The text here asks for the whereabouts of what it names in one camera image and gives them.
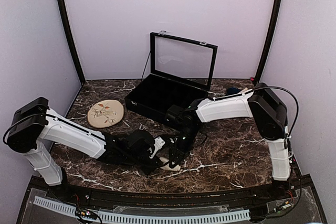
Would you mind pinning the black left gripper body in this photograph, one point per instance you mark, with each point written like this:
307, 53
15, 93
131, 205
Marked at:
134, 160

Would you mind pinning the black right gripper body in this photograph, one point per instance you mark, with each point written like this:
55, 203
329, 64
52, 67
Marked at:
189, 135

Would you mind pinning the beige brown striped sock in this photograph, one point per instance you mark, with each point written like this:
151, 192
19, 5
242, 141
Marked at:
165, 161

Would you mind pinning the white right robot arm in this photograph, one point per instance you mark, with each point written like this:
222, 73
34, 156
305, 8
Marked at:
259, 103

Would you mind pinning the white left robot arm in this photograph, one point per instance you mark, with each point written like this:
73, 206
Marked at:
37, 122

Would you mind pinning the beige cloth hat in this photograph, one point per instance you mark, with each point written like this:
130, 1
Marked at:
105, 114

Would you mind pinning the dark blue mug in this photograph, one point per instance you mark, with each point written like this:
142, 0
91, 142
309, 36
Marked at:
232, 90

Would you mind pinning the black display case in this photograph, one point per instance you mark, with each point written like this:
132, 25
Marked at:
181, 71

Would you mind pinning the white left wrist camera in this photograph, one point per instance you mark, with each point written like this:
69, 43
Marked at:
158, 144

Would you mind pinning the white slotted cable duct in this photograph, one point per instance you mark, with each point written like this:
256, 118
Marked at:
124, 214

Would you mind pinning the black front frame rail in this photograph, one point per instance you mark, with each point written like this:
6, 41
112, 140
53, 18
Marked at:
253, 197

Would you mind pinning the black right corner post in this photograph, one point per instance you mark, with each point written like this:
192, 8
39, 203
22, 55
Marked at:
268, 41

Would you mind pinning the black corner post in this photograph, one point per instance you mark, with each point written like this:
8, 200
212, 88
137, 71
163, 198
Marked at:
70, 41
268, 41

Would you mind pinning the black left corner post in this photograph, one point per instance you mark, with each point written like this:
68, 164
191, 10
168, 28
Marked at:
70, 41

